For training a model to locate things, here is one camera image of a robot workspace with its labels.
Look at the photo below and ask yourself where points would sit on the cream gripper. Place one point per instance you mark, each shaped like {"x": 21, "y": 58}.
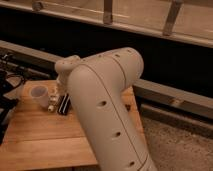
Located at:
{"x": 61, "y": 82}

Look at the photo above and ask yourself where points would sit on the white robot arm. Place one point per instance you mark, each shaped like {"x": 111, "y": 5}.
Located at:
{"x": 95, "y": 84}

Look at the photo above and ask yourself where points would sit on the small white bottle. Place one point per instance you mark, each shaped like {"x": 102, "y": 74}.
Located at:
{"x": 53, "y": 100}

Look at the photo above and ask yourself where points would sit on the metal rail frame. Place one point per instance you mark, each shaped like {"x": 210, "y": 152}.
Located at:
{"x": 175, "y": 98}

